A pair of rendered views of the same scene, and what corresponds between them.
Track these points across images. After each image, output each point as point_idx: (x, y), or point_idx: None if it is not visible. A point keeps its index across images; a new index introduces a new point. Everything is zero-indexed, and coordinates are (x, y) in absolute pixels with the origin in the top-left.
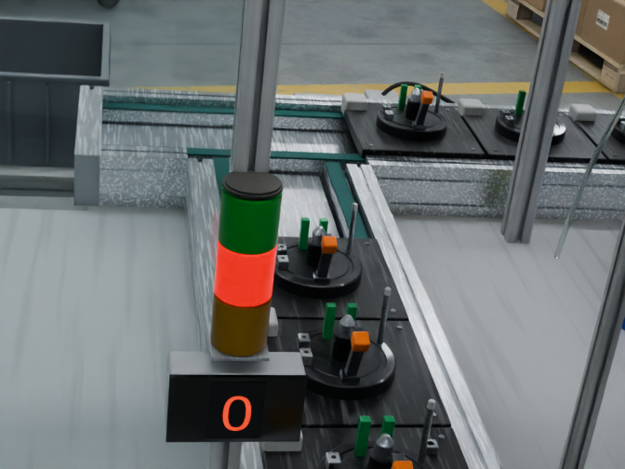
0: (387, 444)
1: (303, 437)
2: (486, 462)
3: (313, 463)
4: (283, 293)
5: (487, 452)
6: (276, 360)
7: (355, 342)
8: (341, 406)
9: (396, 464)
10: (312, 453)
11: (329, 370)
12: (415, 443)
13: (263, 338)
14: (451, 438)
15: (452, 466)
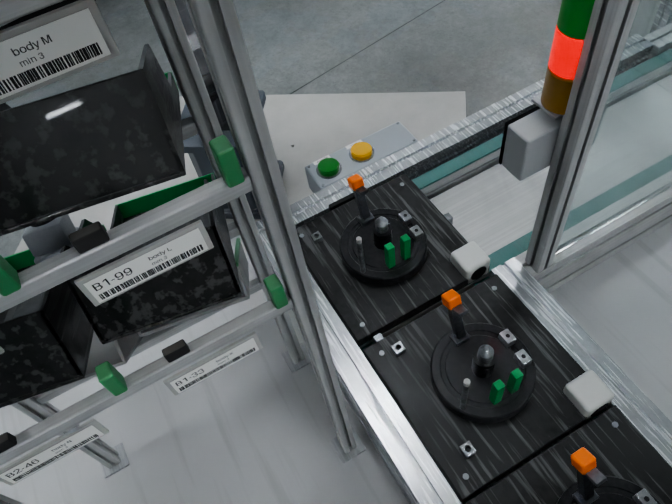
0: (482, 345)
1: (571, 407)
2: (417, 474)
3: (543, 380)
4: None
5: (420, 489)
6: (535, 126)
7: (583, 447)
8: (571, 472)
9: (456, 293)
10: (551, 391)
11: (610, 499)
12: (482, 453)
13: (542, 91)
14: (456, 479)
15: (440, 438)
